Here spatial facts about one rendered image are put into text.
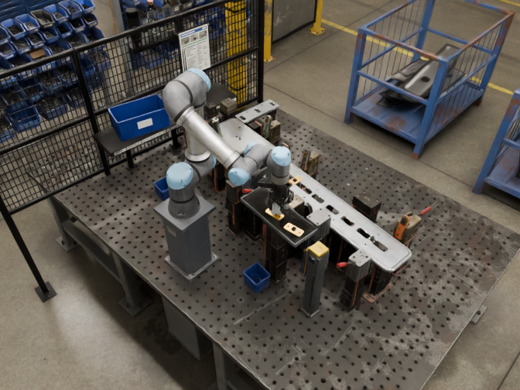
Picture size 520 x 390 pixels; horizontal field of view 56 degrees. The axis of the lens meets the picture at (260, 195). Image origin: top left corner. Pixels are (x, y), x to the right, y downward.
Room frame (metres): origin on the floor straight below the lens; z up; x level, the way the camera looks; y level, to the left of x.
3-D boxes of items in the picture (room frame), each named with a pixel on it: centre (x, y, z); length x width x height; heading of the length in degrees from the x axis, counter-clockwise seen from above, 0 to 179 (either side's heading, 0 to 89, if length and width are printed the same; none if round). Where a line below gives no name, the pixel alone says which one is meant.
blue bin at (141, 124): (2.34, 0.70, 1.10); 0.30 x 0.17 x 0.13; 122
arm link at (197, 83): (1.73, 0.29, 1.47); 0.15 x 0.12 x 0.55; 149
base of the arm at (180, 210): (1.61, 0.36, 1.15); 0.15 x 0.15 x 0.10
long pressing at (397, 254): (1.90, -0.20, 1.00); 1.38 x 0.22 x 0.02; 41
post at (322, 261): (1.32, -0.25, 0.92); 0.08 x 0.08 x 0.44; 41
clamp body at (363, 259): (1.36, -0.44, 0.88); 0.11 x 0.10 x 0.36; 131
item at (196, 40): (2.75, 0.41, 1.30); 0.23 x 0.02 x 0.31; 131
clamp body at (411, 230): (1.59, -0.71, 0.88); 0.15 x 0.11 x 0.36; 131
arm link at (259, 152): (1.54, 0.01, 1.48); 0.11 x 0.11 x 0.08; 59
